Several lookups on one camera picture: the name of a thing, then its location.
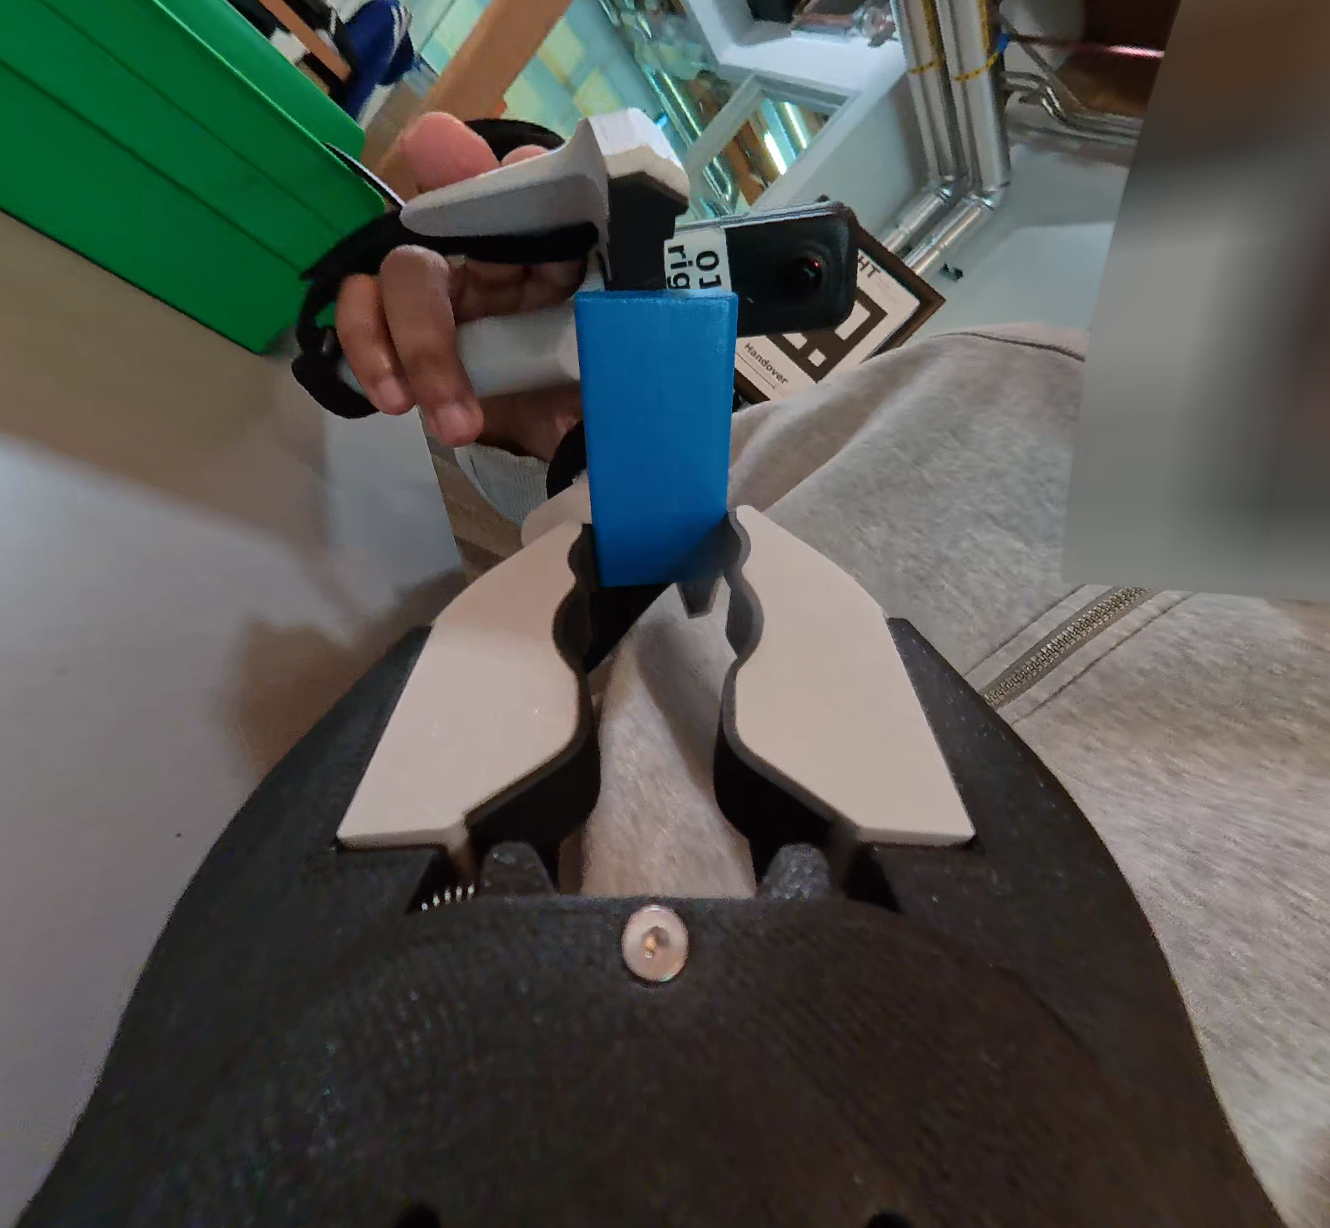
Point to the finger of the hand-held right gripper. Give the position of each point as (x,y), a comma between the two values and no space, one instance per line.
(519,199)
(613,615)

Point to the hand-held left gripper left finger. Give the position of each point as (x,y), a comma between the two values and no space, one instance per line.
(478,719)

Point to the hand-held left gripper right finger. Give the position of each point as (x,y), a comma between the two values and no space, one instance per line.
(842,719)

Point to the blue wooden block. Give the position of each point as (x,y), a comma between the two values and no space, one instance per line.
(654,438)

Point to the green plastic bin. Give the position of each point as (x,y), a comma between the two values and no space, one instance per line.
(156,137)

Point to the person's right hand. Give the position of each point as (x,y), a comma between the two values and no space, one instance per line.
(405,334)

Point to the framed marker sign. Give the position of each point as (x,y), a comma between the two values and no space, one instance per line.
(821,355)

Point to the blue jacket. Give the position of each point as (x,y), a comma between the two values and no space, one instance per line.
(376,44)

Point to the wooden post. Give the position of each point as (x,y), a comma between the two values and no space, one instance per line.
(519,13)

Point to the silver duct pipes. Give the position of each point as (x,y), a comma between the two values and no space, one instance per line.
(966,54)

